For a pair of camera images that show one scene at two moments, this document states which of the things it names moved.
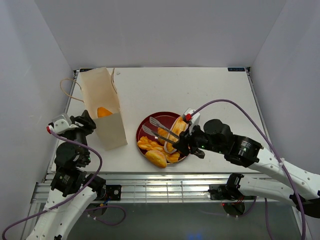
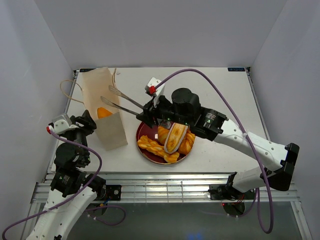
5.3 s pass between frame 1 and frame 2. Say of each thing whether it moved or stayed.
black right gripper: moved
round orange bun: stayed
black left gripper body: stayed
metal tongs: moved
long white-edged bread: stayed
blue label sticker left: stayed
